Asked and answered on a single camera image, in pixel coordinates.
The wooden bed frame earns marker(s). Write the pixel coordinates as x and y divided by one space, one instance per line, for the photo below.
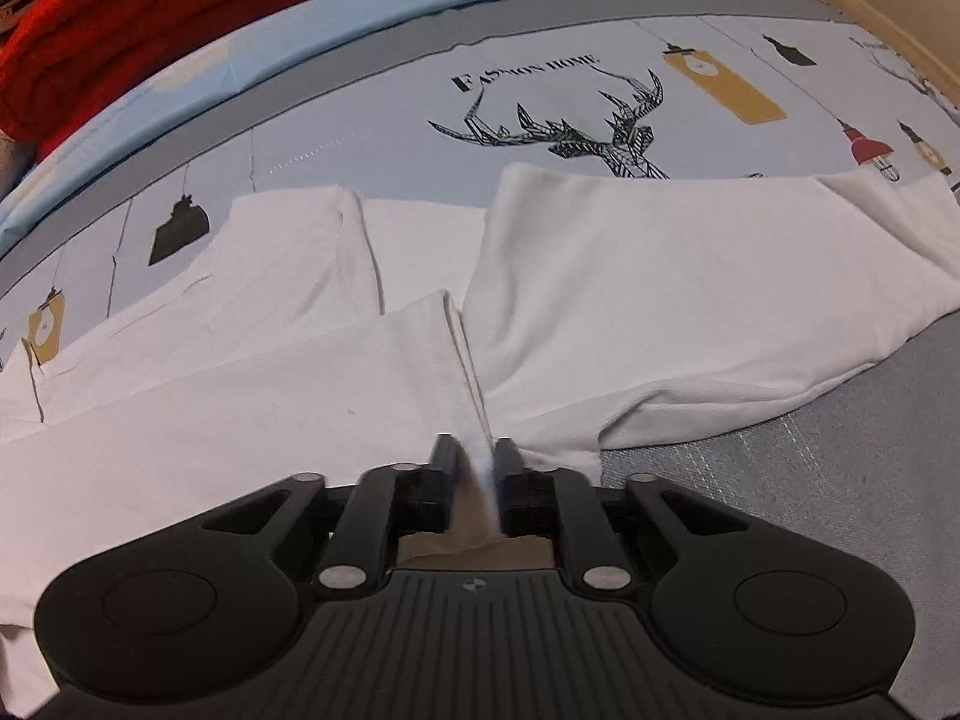
892 7

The fluffy cream blanket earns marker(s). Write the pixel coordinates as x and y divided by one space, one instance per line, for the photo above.
11 161

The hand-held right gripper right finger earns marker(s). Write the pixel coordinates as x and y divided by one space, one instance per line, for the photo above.
506 469

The light blue sheet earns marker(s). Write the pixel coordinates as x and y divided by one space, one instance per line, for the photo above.
315 22

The white shirt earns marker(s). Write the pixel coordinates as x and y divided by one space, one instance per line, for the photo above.
660 300

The deer printed bed sheet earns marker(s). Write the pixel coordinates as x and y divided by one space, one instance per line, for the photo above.
420 135

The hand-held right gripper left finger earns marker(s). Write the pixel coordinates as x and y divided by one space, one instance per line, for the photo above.
447 465

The red folded blanket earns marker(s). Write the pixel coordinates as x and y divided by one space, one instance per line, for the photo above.
150 30

